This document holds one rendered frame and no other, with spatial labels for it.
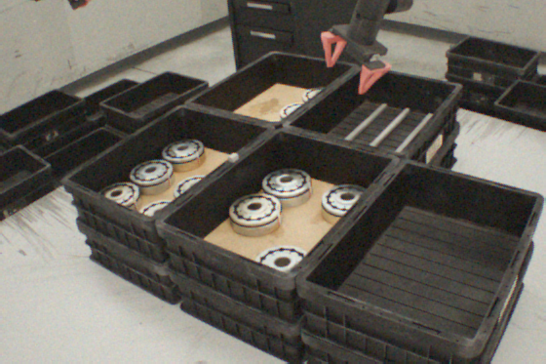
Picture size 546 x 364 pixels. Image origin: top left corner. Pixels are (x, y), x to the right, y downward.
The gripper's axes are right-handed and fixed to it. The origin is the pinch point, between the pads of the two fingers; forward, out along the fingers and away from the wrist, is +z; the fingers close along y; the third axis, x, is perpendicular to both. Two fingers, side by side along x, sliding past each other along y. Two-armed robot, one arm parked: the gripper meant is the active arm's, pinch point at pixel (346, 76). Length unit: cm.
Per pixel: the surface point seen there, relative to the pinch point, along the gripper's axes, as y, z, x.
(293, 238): -15.6, 23.1, 19.0
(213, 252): -15.9, 16.1, 39.1
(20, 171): 107, 106, 36
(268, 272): -25.7, 11.8, 36.3
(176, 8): 305, 159, -160
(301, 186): -6.1, 21.6, 9.5
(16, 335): 5, 53, 70
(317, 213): -12.7, 22.7, 10.4
